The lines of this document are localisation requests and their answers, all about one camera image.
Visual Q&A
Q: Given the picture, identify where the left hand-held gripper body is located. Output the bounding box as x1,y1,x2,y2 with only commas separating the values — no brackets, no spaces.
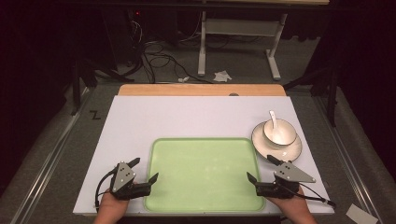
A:
109,161,152,201

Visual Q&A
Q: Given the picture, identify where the person's left hand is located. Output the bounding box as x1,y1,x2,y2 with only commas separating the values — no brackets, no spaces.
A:
97,186,138,218

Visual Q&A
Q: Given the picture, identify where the person's right hand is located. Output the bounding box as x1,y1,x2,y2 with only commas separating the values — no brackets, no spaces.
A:
266,186,309,217

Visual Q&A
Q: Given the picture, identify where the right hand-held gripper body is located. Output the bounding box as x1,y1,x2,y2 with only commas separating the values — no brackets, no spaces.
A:
254,161,317,200

